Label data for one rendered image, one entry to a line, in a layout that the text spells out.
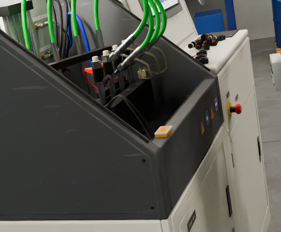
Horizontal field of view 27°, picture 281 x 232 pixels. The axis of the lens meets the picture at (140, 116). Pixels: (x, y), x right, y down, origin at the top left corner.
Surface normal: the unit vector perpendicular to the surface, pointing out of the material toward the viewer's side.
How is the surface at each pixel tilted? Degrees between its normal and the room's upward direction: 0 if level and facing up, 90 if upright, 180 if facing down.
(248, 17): 90
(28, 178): 90
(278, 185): 0
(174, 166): 90
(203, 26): 90
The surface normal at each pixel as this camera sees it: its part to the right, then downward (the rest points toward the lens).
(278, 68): -0.15, 0.29
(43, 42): 0.94, -0.07
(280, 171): -0.17, -0.95
